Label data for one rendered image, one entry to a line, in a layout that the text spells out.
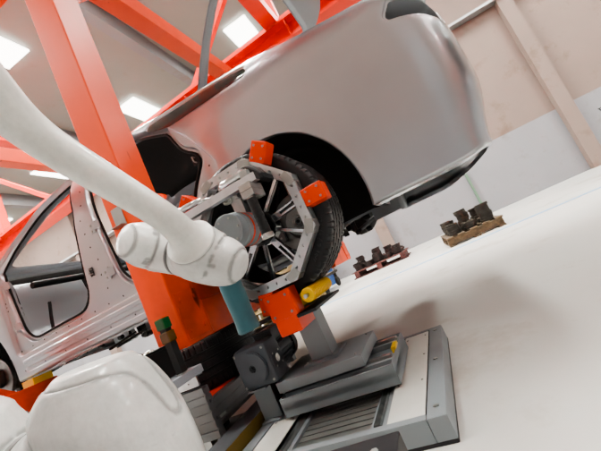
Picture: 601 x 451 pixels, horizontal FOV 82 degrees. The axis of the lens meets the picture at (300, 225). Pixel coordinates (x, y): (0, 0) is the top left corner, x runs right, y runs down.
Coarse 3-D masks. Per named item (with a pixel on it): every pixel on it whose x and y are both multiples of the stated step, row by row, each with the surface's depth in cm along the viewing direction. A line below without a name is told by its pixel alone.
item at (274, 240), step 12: (276, 180) 149; (288, 204) 147; (216, 216) 162; (276, 216) 149; (276, 228) 149; (288, 228) 147; (300, 228) 145; (264, 240) 156; (276, 240) 149; (252, 252) 154; (264, 252) 152; (252, 264) 155; (252, 276) 162; (264, 276) 166; (276, 276) 167
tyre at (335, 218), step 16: (272, 160) 146; (288, 160) 144; (304, 176) 142; (320, 176) 155; (320, 208) 140; (336, 208) 150; (320, 224) 140; (336, 224) 148; (320, 240) 140; (336, 240) 149; (320, 256) 140; (336, 256) 157; (304, 272) 143; (320, 272) 144
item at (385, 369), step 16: (400, 336) 153; (384, 352) 149; (400, 352) 142; (368, 368) 134; (384, 368) 126; (400, 368) 132; (320, 384) 141; (336, 384) 133; (352, 384) 131; (368, 384) 129; (384, 384) 127; (288, 400) 140; (304, 400) 138; (320, 400) 136; (336, 400) 133; (288, 416) 141
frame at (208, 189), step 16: (240, 160) 142; (224, 176) 145; (288, 176) 135; (208, 192) 149; (304, 208) 133; (304, 224) 133; (304, 240) 134; (304, 256) 134; (256, 288) 142; (272, 288) 139
